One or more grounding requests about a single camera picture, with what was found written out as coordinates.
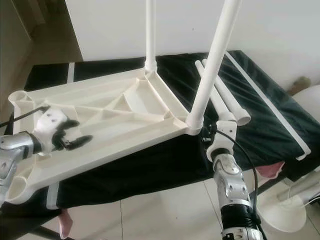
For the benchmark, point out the white plastic children table top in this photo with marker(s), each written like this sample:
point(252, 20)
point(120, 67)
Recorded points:
point(115, 125)

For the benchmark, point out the white plastic table leg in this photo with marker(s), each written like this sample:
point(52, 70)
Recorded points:
point(215, 55)
point(235, 107)
point(150, 35)
point(205, 80)

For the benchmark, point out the black table cloth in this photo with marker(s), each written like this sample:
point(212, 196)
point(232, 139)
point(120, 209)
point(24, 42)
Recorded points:
point(155, 170)

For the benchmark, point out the pink cloth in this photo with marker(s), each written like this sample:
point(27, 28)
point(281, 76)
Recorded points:
point(270, 169)
point(66, 222)

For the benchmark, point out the brown furry object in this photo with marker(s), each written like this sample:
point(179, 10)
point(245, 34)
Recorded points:
point(300, 85)

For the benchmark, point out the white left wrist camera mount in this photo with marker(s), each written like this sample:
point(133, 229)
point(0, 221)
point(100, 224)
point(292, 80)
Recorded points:
point(51, 125)

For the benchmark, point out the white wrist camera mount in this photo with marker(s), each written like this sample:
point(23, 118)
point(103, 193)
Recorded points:
point(225, 132)
point(51, 125)

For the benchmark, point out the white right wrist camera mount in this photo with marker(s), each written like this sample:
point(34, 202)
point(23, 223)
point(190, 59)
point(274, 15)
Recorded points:
point(225, 132)

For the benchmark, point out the black metal table frame leg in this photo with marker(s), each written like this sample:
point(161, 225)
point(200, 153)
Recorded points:
point(52, 232)
point(272, 187)

